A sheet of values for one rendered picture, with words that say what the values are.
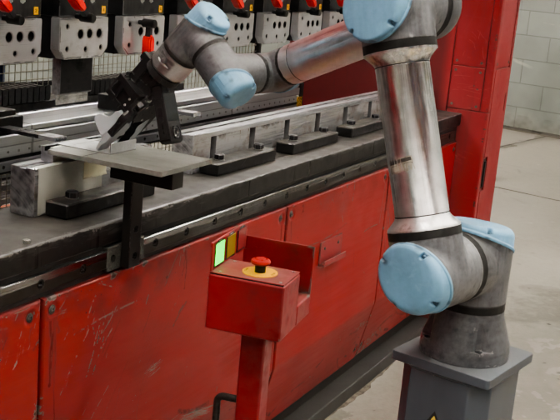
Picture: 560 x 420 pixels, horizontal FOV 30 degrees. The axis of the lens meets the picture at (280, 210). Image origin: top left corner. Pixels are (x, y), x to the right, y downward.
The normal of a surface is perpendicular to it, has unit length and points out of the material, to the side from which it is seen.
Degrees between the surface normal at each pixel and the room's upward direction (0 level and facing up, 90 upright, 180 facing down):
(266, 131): 90
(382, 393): 0
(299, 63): 109
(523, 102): 90
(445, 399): 90
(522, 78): 90
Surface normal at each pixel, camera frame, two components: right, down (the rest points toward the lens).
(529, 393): 0.08, -0.97
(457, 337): -0.33, -0.11
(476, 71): -0.46, 0.18
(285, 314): 0.94, 0.15
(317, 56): -0.54, 0.46
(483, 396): 0.14, 0.25
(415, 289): -0.64, 0.25
